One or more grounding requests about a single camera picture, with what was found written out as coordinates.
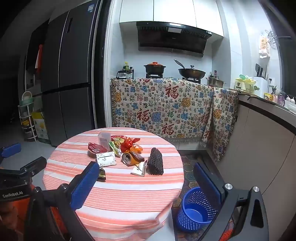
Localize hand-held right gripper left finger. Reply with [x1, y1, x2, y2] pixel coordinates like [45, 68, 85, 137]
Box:
[24, 161, 100, 241]

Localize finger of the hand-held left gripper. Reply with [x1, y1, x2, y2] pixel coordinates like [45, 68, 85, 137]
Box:
[0, 143, 22, 158]
[19, 156, 47, 179]

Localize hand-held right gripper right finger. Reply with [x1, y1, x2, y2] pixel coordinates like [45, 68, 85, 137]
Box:
[193, 162, 270, 241]

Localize white floral tissue pack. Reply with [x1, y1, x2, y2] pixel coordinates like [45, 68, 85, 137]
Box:
[96, 151, 116, 167]

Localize blue plastic mesh basket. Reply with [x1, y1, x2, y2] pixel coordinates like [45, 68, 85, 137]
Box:
[178, 186, 219, 232]

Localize red crushed soda can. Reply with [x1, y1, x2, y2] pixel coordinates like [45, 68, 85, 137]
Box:
[88, 142, 108, 154]

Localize clear plastic cup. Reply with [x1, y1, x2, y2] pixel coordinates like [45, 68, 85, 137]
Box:
[97, 132, 111, 151]

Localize green yellow snack wrapper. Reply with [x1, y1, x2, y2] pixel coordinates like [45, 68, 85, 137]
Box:
[109, 136, 126, 156]

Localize orange crushed soda can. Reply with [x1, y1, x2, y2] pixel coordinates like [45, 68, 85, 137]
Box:
[122, 151, 145, 166]

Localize white paper packet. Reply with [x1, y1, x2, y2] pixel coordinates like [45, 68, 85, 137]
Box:
[131, 160, 148, 176]

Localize black foam net sleeve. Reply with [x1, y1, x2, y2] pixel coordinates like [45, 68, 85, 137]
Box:
[146, 147, 164, 176]

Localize red orange plastic wrapper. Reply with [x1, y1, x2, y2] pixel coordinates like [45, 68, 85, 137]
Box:
[120, 137, 142, 153]

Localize orange white striped tablecloth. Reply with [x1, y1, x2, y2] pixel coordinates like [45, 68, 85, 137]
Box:
[43, 127, 185, 234]

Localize white tiered rack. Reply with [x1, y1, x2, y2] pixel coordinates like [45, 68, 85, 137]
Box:
[18, 91, 37, 142]

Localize yellow cardboard box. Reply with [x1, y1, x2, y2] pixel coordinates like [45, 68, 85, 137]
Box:
[31, 112, 50, 144]

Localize green round basin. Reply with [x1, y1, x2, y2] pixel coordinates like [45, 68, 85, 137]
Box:
[19, 91, 34, 106]

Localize narrow printed blanket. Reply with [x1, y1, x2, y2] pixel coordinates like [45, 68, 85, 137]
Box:
[200, 86, 240, 164]

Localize kitchen counter cabinet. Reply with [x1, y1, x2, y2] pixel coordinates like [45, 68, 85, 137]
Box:
[208, 93, 296, 202]

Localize large printed blanket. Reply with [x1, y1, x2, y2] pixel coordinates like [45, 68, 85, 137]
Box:
[110, 77, 214, 144]

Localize orange hanging cloth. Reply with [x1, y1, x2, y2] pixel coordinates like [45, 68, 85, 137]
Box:
[35, 44, 44, 70]

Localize grey refrigerator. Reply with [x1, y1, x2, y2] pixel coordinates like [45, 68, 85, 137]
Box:
[40, 0, 102, 147]

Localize steel pot with lid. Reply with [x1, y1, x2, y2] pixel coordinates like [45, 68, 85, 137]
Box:
[206, 76, 226, 88]

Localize yellow lidded appliance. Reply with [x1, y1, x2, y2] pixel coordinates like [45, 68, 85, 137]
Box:
[235, 75, 257, 93]

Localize white knife block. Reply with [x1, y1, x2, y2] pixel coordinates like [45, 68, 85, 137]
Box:
[253, 64, 270, 98]

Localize black wok with lid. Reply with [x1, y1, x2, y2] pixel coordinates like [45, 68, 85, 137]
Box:
[174, 59, 206, 79]

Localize gas stove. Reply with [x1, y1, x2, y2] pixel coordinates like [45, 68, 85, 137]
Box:
[145, 73, 201, 84]

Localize black clay pot orange lid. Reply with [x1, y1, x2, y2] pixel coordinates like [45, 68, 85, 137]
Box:
[143, 61, 166, 76]

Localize black range hood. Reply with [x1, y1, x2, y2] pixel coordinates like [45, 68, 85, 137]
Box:
[136, 21, 213, 57]

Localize white upper cabinets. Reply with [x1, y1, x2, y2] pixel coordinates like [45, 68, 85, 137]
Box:
[119, 0, 225, 37]

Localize white wall-mounted holder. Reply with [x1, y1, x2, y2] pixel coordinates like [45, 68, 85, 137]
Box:
[258, 35, 271, 59]

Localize hanging metal wire trivet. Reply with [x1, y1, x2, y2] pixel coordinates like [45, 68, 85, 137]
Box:
[265, 30, 278, 45]

